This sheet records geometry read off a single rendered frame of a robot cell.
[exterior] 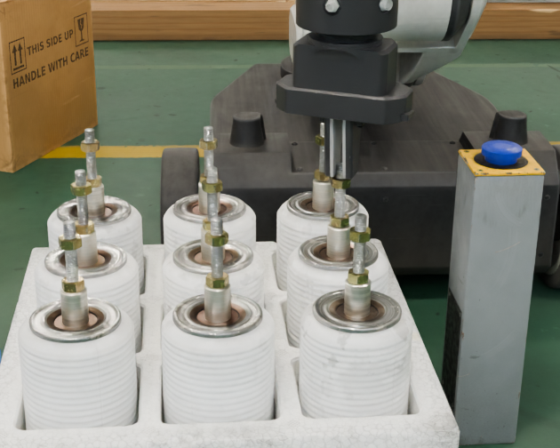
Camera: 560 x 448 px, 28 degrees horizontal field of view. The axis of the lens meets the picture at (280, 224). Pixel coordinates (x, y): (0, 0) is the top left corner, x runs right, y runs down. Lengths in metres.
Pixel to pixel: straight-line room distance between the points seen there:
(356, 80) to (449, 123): 0.76
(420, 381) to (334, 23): 0.32
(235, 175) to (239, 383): 0.55
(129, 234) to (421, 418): 0.37
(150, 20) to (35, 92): 0.90
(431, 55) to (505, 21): 1.56
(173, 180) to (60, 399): 0.56
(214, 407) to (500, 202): 0.36
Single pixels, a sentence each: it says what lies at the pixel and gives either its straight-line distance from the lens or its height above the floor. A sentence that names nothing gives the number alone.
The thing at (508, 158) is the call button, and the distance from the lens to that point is 1.12.
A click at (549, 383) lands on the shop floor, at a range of 1.37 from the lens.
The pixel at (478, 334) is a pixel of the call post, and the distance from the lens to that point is 1.17.
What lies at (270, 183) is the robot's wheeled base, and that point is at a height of 0.18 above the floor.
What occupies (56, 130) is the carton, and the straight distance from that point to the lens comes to 2.11.
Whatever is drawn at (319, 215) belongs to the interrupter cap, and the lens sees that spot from 1.14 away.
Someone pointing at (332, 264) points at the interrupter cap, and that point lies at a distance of 1.03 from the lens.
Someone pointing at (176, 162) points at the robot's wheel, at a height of 0.19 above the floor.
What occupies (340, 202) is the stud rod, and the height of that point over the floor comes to 0.31.
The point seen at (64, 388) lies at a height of 0.21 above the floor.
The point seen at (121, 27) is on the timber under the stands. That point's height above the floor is 0.04.
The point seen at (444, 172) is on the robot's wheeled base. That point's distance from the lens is 1.46.
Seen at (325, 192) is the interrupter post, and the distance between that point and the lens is 1.15.
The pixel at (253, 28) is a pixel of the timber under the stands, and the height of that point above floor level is 0.03.
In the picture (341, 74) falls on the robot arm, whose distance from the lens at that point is 0.97.
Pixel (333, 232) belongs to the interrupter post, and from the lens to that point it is 1.04.
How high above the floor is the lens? 0.69
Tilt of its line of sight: 23 degrees down
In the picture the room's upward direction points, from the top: 1 degrees clockwise
